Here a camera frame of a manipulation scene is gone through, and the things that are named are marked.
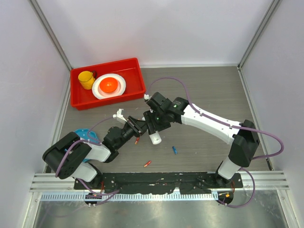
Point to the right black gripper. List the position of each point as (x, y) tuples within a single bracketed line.
[(153, 126)]

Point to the orange bowl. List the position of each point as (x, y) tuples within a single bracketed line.
[(108, 85)]

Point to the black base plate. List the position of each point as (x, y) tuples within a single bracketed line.
[(159, 183)]

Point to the white paper plate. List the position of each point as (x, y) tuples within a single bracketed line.
[(101, 95)]

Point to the white slotted cable duct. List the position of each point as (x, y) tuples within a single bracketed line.
[(86, 196)]

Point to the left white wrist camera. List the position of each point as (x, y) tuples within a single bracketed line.
[(119, 116)]

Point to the blue patterned plate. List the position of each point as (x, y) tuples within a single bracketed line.
[(90, 136)]

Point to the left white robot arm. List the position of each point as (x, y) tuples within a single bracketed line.
[(70, 156)]

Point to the white remote control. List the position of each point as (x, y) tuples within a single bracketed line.
[(155, 138)]

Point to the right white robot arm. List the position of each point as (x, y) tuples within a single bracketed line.
[(241, 137)]

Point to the red plastic bin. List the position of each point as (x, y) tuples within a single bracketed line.
[(130, 71)]

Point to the blue battery lower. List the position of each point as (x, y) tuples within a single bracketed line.
[(174, 150)]

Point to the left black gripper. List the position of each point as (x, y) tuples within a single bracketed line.
[(138, 126)]

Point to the yellow mug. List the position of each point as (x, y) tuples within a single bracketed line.
[(87, 79)]

